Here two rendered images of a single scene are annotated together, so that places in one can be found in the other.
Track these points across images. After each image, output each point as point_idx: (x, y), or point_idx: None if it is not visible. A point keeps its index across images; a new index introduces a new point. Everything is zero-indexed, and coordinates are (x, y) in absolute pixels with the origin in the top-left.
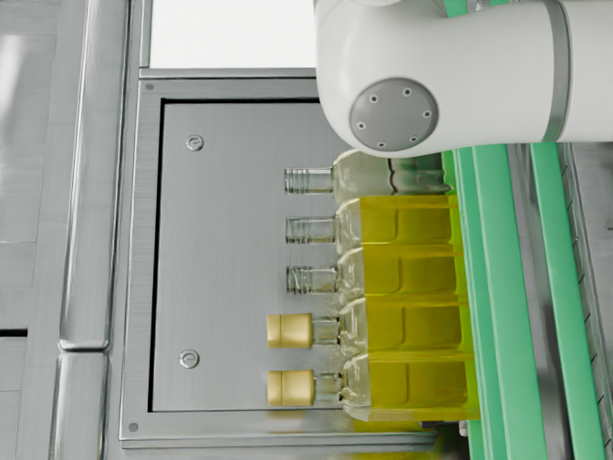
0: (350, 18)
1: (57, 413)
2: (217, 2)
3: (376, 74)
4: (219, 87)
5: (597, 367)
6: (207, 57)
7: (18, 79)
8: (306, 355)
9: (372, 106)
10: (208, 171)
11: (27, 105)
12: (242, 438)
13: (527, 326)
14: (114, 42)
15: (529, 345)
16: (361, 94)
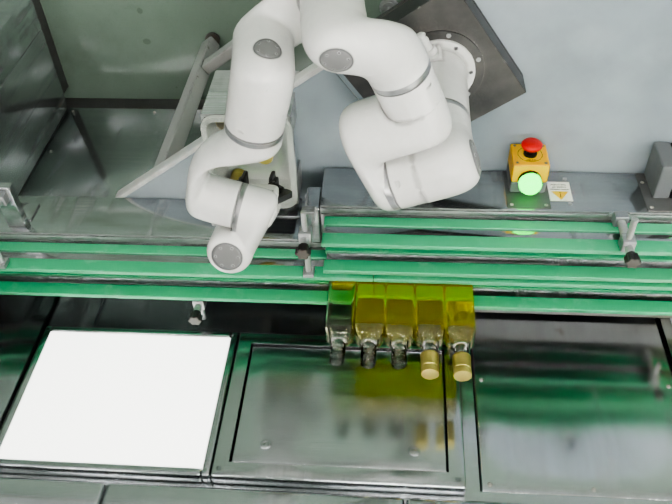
0: (432, 158)
1: None
2: (157, 427)
3: (468, 148)
4: (227, 427)
5: (481, 217)
6: (201, 434)
7: None
8: (412, 393)
9: (476, 157)
10: (287, 437)
11: None
12: (462, 425)
13: (462, 236)
14: (173, 492)
15: (472, 237)
16: (473, 158)
